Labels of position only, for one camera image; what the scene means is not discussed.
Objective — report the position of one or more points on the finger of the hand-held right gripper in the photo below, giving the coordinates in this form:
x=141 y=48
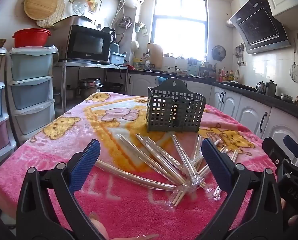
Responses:
x=271 y=150
x=292 y=145

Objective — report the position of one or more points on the round bamboo tray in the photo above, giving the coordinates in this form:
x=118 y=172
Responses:
x=40 y=2

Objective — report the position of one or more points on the person's left hand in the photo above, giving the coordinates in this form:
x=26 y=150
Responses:
x=97 y=226

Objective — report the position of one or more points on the black microwave oven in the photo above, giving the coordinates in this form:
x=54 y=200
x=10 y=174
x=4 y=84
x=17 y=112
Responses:
x=86 y=43

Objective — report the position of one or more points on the stacked steel pots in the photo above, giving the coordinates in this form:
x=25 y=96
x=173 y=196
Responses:
x=89 y=87

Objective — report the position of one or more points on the row of condiment bottles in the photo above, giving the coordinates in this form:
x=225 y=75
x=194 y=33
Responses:
x=227 y=75

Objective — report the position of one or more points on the bunch of chopsticks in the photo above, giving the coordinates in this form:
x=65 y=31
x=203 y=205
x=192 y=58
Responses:
x=161 y=165

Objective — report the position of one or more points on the white round dispenser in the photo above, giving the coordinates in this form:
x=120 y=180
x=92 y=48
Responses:
x=135 y=45

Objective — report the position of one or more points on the hanging mesh skimmer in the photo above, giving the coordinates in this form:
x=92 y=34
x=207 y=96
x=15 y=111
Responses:
x=295 y=72

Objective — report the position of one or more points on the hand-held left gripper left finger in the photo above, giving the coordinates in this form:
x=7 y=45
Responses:
x=85 y=165

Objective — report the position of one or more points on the white round plastic lid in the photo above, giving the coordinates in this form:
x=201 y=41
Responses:
x=81 y=7

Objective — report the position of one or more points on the blue dish box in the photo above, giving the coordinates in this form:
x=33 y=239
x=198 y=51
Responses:
x=117 y=56

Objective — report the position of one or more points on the steel kitchen shelf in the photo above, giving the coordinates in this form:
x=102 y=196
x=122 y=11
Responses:
x=89 y=65

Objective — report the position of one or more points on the small wall fan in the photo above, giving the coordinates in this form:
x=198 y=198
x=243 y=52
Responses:
x=218 y=53

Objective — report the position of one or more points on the dark green mesh utensil basket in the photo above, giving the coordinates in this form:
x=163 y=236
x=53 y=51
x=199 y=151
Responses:
x=161 y=115

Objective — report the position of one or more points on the black range hood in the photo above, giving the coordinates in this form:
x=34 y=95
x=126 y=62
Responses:
x=258 y=30

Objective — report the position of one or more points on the person's right hand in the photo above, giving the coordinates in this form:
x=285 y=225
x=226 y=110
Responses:
x=294 y=221

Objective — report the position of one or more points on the black kitchen countertop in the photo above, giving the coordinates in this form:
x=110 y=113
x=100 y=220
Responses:
x=283 y=105

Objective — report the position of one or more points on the blue plastic drawer tower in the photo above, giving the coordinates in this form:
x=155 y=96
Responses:
x=30 y=80

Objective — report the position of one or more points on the pink printed bear blanket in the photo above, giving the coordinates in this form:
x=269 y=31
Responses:
x=129 y=210

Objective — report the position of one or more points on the steel kettle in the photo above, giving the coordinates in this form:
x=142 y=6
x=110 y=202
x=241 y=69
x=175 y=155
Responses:
x=260 y=87

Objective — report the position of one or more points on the red plastic basin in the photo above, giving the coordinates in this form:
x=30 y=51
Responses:
x=30 y=37

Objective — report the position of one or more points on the hanging kitchen utensils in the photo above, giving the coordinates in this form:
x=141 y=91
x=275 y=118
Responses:
x=239 y=52

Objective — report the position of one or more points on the kitchen window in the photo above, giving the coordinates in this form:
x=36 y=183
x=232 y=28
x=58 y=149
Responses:
x=178 y=25

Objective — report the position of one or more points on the wooden cutting board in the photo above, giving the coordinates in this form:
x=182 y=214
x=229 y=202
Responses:
x=155 y=55

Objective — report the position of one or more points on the white base cabinets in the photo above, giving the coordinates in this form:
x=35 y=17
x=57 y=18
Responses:
x=243 y=110

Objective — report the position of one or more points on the black wok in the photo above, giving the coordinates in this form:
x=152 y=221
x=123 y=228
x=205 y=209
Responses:
x=112 y=87

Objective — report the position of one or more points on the wall organiser with items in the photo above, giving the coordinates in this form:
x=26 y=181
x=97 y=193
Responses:
x=141 y=28

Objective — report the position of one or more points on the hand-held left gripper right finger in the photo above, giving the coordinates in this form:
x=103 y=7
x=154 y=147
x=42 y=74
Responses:
x=215 y=162

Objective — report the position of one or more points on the wall socket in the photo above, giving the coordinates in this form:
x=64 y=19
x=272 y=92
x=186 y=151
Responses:
x=242 y=63

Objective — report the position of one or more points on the round ribbed bamboo mat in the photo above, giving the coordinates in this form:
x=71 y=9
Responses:
x=57 y=17

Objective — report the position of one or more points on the steel bowl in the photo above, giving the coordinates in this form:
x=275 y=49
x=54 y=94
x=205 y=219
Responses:
x=286 y=97

